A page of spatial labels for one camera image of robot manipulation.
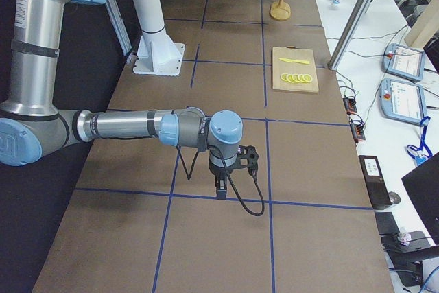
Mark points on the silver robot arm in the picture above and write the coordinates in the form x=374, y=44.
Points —
x=33, y=123

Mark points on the yellow plastic knife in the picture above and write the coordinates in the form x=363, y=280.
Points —
x=291, y=60

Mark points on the orange black power strip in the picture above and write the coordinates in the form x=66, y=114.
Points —
x=350, y=104

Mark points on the bamboo cutting board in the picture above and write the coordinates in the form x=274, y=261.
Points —
x=279, y=67

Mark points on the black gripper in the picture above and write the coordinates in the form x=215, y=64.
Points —
x=218, y=171

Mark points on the black box with label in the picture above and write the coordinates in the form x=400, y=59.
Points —
x=374, y=181

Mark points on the teach pendant near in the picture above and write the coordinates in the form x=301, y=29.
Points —
x=402, y=101

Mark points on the aluminium frame post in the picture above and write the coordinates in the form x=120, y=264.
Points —
x=360, y=8

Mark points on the black monitor stand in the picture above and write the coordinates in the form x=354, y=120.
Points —
x=407, y=251

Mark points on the teach pendant far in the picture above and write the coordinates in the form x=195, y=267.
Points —
x=404, y=62

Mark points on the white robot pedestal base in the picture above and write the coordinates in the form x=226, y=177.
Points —
x=157, y=53

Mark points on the teach pendant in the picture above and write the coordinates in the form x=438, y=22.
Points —
x=402, y=101
x=404, y=62

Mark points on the blue lanyard badge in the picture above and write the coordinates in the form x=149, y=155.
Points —
x=421, y=153

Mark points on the wooden cup storage rack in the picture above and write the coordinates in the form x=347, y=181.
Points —
x=280, y=10

